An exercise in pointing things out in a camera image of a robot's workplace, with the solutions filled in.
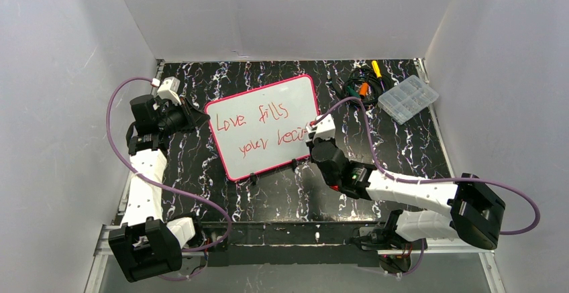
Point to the clear plastic compartment box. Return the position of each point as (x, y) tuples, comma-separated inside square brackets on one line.
[(406, 99)]

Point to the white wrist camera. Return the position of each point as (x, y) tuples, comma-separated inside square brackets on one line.
[(168, 90), (323, 127)]

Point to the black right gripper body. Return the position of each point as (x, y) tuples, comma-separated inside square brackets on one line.
[(318, 145)]

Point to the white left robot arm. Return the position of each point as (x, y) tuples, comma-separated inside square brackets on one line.
[(145, 245)]

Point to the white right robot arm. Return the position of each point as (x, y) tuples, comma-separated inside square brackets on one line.
[(464, 209)]

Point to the aluminium front frame rail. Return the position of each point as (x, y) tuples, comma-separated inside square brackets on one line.
[(305, 257)]

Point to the pink framed whiteboard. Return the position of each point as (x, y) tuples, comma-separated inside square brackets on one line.
[(264, 128)]

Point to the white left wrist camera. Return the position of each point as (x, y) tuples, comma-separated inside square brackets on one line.
[(168, 90)]

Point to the yellow handled screwdriver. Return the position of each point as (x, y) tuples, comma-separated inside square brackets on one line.
[(376, 69)]

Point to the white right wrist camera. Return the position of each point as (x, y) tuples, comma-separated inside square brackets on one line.
[(323, 127)]

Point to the orange cable connector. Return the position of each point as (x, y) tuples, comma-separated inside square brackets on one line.
[(363, 90)]

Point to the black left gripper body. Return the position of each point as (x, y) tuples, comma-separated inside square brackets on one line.
[(190, 112)]

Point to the green cable connector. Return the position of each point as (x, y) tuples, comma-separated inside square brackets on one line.
[(351, 91)]

